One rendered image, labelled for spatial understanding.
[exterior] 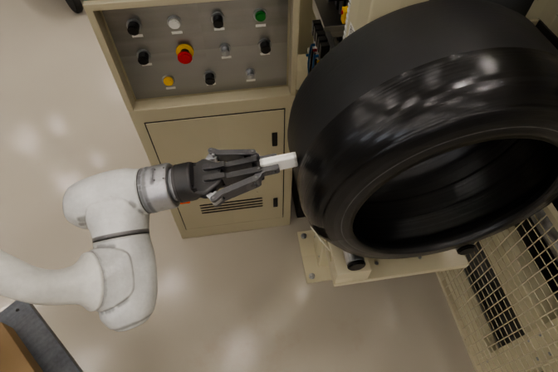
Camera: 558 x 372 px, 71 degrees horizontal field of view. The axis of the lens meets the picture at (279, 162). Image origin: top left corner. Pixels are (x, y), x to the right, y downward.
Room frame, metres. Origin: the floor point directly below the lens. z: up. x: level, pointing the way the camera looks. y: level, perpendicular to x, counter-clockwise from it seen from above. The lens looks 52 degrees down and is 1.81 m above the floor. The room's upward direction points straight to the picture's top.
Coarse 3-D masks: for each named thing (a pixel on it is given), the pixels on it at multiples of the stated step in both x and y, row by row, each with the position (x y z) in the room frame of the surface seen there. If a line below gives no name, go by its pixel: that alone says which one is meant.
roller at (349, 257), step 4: (344, 252) 0.41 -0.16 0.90; (348, 252) 0.41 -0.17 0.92; (348, 256) 0.40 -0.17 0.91; (352, 256) 0.40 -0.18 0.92; (356, 256) 0.40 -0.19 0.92; (348, 260) 0.39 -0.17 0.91; (352, 260) 0.39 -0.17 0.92; (356, 260) 0.39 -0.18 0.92; (360, 260) 0.39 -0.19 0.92; (364, 260) 0.39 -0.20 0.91; (348, 264) 0.38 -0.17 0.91; (352, 264) 0.38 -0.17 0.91; (356, 264) 0.38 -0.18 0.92; (360, 264) 0.38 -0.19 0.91; (364, 264) 0.38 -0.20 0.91; (348, 268) 0.38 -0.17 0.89; (352, 268) 0.38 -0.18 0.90; (356, 268) 0.38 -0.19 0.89; (360, 268) 0.38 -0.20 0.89
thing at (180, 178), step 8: (200, 160) 0.47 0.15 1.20; (208, 160) 0.47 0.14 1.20; (176, 168) 0.44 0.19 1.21; (184, 168) 0.44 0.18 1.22; (192, 168) 0.45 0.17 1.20; (200, 168) 0.46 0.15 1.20; (176, 176) 0.42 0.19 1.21; (184, 176) 0.42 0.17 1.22; (192, 176) 0.43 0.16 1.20; (200, 176) 0.44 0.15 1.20; (176, 184) 0.41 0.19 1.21; (184, 184) 0.41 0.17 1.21; (192, 184) 0.41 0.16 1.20; (200, 184) 0.42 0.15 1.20; (208, 184) 0.42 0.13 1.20; (216, 184) 0.42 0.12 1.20; (176, 192) 0.40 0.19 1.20; (184, 192) 0.40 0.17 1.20; (192, 192) 0.40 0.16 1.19; (200, 192) 0.40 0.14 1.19; (208, 192) 0.40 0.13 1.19; (184, 200) 0.40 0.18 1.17; (192, 200) 0.40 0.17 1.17
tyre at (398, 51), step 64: (448, 0) 0.63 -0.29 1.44; (320, 64) 0.59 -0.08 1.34; (384, 64) 0.50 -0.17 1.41; (448, 64) 0.46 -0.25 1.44; (512, 64) 0.45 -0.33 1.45; (320, 128) 0.46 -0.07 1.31; (384, 128) 0.40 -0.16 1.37; (448, 128) 0.38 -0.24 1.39; (512, 128) 0.39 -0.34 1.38; (320, 192) 0.38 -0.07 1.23; (384, 192) 0.59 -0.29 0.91; (448, 192) 0.56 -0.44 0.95; (512, 192) 0.50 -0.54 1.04; (384, 256) 0.38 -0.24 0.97
